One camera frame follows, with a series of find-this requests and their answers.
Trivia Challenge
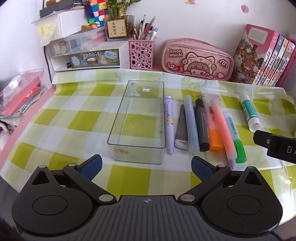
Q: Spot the cartoon book beige spine top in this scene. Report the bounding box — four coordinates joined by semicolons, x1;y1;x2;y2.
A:
267;38;290;86

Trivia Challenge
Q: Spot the pale blue highlighter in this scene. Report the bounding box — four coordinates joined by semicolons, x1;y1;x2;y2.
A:
184;95;200;153

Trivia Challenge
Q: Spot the bunch of pens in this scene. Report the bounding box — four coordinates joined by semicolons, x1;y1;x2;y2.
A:
133;14;160;40

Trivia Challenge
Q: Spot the cartoon book thin pink spine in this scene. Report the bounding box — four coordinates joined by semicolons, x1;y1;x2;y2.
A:
272;40;295;87

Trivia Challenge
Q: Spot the black cable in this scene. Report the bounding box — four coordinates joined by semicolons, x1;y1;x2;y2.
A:
45;45;55;81

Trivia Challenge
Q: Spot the small toy figurine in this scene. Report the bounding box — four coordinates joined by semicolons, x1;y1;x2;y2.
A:
80;23;97;32

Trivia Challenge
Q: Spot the green checked tablecloth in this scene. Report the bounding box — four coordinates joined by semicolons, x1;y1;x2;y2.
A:
0;68;296;223

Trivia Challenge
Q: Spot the purple hanging charm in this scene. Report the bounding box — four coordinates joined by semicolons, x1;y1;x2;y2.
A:
84;0;95;18

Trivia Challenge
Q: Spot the pink cartoon pencil case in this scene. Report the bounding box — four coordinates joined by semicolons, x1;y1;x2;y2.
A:
161;38;234;81

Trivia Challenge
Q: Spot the clear storage box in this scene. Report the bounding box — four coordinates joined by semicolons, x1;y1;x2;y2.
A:
63;27;106;49

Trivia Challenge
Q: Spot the black marker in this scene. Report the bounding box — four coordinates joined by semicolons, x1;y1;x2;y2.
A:
195;99;210;152

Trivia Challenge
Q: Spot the white drawer organizer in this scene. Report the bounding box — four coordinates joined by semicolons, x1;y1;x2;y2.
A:
44;39;130;73

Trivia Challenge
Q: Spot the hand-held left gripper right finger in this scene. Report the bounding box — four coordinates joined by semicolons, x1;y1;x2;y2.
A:
178;156;263;205

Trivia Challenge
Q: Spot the stack of pink books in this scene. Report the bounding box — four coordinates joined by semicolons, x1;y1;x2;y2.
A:
0;69;47;118

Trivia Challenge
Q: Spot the purple cartoon pen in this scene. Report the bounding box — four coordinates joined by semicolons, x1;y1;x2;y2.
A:
164;95;174;155

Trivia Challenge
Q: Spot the pale highlighter green cap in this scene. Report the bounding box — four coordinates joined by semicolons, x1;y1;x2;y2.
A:
222;111;247;164

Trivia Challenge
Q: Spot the white cardboard box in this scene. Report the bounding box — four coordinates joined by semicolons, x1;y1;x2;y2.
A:
31;10;89;39

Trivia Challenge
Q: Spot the pink highlighter orange cap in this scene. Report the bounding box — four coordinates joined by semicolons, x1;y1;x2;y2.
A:
206;105;224;151

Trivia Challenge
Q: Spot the green and white glue stick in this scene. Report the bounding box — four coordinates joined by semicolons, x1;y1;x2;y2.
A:
239;94;261;132

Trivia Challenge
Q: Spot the white eraser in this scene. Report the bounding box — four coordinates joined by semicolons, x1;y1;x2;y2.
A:
201;93;221;102

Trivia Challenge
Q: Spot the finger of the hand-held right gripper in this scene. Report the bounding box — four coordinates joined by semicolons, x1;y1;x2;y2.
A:
253;130;271;147

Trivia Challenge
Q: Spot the clear plastic organizer box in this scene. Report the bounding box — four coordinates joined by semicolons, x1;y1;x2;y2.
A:
107;80;167;165

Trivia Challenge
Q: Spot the black flat box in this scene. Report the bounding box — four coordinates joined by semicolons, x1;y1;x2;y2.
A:
39;1;78;18

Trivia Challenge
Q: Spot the coral highlighter lilac cap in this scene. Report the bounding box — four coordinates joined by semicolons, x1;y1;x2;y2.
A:
210;97;237;169

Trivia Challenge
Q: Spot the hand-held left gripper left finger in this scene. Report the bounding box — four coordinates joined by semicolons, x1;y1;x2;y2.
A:
31;155;116;205

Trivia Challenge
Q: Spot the cartoon book pink spine top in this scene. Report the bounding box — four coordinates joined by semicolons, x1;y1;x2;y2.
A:
231;24;281;85

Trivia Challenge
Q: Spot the grey pencil lead case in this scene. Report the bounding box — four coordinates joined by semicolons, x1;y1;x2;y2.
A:
174;104;190;150

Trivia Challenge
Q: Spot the glass vase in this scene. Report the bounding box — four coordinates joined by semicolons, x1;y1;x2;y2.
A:
104;15;135;42

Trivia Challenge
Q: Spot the colourful puzzle cube stack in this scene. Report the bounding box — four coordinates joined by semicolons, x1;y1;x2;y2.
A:
84;0;110;25

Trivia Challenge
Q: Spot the plain pink book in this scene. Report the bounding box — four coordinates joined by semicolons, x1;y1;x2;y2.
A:
276;43;296;87

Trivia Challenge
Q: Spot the framed calligraphy sign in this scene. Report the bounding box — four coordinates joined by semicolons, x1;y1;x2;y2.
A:
105;19;127;39

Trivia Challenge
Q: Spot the pink perforated pen holder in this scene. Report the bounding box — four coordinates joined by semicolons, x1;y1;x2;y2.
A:
128;38;156;70

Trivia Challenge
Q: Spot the clear bag with yellow item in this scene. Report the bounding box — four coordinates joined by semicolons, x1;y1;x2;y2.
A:
31;20;58;48

